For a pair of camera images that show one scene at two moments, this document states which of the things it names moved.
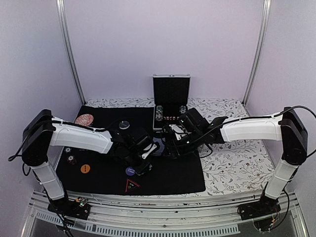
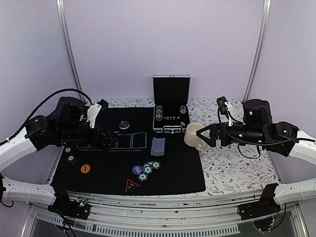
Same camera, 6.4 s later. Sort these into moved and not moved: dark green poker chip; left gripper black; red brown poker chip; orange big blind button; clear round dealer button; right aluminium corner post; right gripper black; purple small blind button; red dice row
Moved: right gripper black; purple small blind button; left gripper black
Not moved: red brown poker chip; orange big blind button; dark green poker chip; right aluminium corner post; red dice row; clear round dealer button
